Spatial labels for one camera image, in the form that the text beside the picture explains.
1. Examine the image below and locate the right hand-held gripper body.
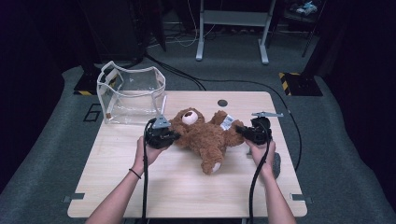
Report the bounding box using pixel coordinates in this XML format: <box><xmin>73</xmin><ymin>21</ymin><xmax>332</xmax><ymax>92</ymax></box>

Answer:
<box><xmin>248</xmin><ymin>111</ymin><xmax>285</xmax><ymax>147</ymax></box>

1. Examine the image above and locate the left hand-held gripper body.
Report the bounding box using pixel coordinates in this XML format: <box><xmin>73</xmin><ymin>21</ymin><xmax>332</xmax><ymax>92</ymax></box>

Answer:
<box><xmin>144</xmin><ymin>115</ymin><xmax>181</xmax><ymax>149</ymax></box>

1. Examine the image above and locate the brown teddy bear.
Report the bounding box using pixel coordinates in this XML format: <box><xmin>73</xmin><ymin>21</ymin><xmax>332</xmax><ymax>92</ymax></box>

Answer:
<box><xmin>169</xmin><ymin>106</ymin><xmax>247</xmax><ymax>175</ymax></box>

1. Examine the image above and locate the person's right hand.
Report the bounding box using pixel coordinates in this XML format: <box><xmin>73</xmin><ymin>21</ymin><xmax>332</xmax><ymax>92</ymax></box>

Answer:
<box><xmin>244</xmin><ymin>138</ymin><xmax>276</xmax><ymax>175</ymax></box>

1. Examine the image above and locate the person's left hand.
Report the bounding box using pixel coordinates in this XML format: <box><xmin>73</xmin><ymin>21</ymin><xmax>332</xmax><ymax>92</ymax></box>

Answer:
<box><xmin>132</xmin><ymin>135</ymin><xmax>169</xmax><ymax>175</ymax></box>

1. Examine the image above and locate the black wristband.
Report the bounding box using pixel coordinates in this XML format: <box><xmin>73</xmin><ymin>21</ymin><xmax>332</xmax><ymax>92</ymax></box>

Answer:
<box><xmin>128</xmin><ymin>167</ymin><xmax>143</xmax><ymax>180</ymax></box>

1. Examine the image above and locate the clear plastic bag white trim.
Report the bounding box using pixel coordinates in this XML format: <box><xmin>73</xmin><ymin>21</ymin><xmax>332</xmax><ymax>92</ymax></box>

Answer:
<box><xmin>96</xmin><ymin>61</ymin><xmax>168</xmax><ymax>128</ymax></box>

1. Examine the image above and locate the dark cabinet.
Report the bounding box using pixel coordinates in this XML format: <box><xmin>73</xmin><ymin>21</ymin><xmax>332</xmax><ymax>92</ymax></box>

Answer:
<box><xmin>78</xmin><ymin>0</ymin><xmax>148</xmax><ymax>63</ymax></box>

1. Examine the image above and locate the light blue white object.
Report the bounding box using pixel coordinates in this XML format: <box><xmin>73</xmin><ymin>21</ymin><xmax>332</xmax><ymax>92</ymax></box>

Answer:
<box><xmin>295</xmin><ymin>0</ymin><xmax>318</xmax><ymax>17</ymax></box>

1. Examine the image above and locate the long black floor cable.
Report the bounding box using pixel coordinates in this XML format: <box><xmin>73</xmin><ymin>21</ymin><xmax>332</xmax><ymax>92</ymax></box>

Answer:
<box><xmin>144</xmin><ymin>53</ymin><xmax>306</xmax><ymax>174</ymax></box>

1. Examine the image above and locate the left hand-held gripper cable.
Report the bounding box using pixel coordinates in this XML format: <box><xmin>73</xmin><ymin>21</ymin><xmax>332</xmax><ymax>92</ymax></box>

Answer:
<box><xmin>141</xmin><ymin>117</ymin><xmax>157</xmax><ymax>224</ymax></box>

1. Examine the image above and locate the hand-held gripper cable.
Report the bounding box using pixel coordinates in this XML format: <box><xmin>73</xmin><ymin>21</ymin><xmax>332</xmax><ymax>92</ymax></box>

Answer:
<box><xmin>247</xmin><ymin>119</ymin><xmax>272</xmax><ymax>224</ymax></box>
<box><xmin>141</xmin><ymin>117</ymin><xmax>157</xmax><ymax>224</ymax></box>

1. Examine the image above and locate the right hand-held gripper cable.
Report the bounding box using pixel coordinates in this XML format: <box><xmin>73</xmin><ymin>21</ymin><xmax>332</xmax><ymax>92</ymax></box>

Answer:
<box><xmin>247</xmin><ymin>119</ymin><xmax>272</xmax><ymax>224</ymax></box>

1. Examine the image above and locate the black base plate striped edge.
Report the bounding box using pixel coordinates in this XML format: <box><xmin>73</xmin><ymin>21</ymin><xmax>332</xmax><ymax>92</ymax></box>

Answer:
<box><xmin>73</xmin><ymin>73</ymin><xmax>104</xmax><ymax>96</ymax></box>
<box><xmin>278</xmin><ymin>72</ymin><xmax>324</xmax><ymax>97</ymax></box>

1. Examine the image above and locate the short black floor cable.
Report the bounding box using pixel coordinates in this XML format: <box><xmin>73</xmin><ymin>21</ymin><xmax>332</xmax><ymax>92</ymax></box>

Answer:
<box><xmin>144</xmin><ymin>54</ymin><xmax>207</xmax><ymax>91</ymax></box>

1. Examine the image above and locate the grey table bracket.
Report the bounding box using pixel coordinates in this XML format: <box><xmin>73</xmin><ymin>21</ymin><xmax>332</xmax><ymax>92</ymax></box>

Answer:
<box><xmin>290</xmin><ymin>192</ymin><xmax>313</xmax><ymax>204</ymax></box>
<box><xmin>63</xmin><ymin>192</ymin><xmax>86</xmax><ymax>203</ymax></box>

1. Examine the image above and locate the white floor cable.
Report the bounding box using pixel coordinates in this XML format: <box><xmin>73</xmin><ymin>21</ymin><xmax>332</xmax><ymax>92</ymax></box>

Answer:
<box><xmin>146</xmin><ymin>0</ymin><xmax>216</xmax><ymax>49</ymax></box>

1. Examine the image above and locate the white desk frame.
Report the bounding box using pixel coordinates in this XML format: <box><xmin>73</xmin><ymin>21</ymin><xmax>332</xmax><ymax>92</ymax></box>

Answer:
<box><xmin>195</xmin><ymin>0</ymin><xmax>277</xmax><ymax>65</ymax></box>

